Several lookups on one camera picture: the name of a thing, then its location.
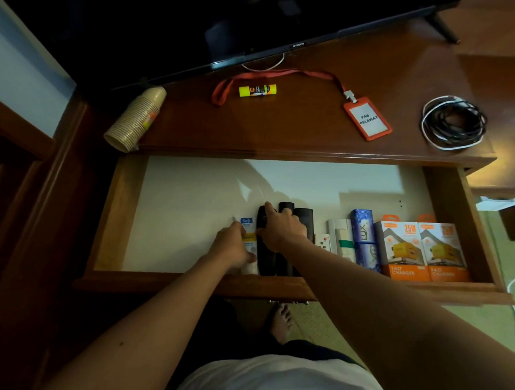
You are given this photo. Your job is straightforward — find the black and white cable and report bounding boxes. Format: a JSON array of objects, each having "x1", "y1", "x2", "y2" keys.
[{"x1": 419, "y1": 93, "x2": 490, "y2": 152}]

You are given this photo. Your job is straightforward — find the stack of paper cups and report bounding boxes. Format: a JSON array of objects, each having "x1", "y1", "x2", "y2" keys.
[{"x1": 101, "y1": 86, "x2": 170, "y2": 155}]

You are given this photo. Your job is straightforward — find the person's dark trousers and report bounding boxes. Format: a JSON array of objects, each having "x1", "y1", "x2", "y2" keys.
[{"x1": 153, "y1": 290, "x2": 368, "y2": 390}]

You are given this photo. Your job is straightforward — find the black handheld device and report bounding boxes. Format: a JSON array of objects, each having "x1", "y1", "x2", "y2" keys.
[{"x1": 253, "y1": 204, "x2": 288, "y2": 278}]

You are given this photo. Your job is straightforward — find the thin white cable under television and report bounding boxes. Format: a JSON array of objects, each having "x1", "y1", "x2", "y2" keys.
[{"x1": 240, "y1": 52, "x2": 286, "y2": 73}]

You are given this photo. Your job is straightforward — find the black remote control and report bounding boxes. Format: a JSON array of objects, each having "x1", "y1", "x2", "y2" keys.
[{"x1": 293, "y1": 206, "x2": 316, "y2": 245}]

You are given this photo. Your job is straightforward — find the person's right hand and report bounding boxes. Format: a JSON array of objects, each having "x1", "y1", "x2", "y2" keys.
[{"x1": 254, "y1": 199, "x2": 309, "y2": 256}]

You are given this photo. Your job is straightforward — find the low wooden side desk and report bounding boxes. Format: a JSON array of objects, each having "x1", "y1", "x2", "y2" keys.
[{"x1": 439, "y1": 3, "x2": 515, "y2": 246}]

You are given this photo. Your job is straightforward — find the white and yellow cream tube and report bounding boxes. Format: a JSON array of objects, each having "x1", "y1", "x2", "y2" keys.
[{"x1": 237, "y1": 216, "x2": 260, "y2": 276}]

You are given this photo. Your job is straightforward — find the wooden drawer with white bottom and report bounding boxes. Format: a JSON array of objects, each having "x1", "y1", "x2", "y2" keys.
[{"x1": 65, "y1": 134, "x2": 515, "y2": 328}]

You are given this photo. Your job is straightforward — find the person's bare foot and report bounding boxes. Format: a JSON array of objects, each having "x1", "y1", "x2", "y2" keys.
[{"x1": 267, "y1": 302, "x2": 295, "y2": 346}]

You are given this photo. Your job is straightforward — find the person's right forearm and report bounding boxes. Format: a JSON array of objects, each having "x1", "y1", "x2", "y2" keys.
[{"x1": 285, "y1": 226, "x2": 515, "y2": 390}]

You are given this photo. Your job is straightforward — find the blue soap packet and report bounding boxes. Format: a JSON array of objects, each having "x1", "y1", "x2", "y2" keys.
[
  {"x1": 354, "y1": 241, "x2": 382, "y2": 275},
  {"x1": 350, "y1": 208, "x2": 376, "y2": 245}
]

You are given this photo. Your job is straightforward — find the orange badge holder with lanyard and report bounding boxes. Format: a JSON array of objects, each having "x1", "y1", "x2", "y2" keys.
[{"x1": 210, "y1": 63, "x2": 394, "y2": 150}]

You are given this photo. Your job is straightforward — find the yellow glue stick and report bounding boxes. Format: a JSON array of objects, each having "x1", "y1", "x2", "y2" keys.
[{"x1": 238, "y1": 83, "x2": 278, "y2": 98}]

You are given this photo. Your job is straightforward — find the person's white shirt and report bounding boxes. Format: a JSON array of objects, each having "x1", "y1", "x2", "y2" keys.
[{"x1": 165, "y1": 348, "x2": 388, "y2": 390}]

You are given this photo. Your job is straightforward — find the person's left hand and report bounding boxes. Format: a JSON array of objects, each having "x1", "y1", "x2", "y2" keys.
[{"x1": 207, "y1": 220, "x2": 258, "y2": 273}]

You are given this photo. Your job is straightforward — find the black flat television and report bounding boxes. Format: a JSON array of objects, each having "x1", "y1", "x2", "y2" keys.
[{"x1": 4, "y1": 0, "x2": 484, "y2": 97}]

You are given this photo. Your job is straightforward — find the orange and white charger box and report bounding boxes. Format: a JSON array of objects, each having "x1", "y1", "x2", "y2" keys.
[
  {"x1": 417, "y1": 211, "x2": 472, "y2": 285},
  {"x1": 373, "y1": 212, "x2": 432, "y2": 285}
]

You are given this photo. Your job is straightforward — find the person's left forearm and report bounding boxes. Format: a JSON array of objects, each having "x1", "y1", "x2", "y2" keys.
[{"x1": 7, "y1": 254, "x2": 234, "y2": 390}]

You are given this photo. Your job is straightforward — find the white box with green stripe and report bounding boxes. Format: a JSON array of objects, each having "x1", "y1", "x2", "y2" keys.
[{"x1": 327, "y1": 217, "x2": 358, "y2": 265}]

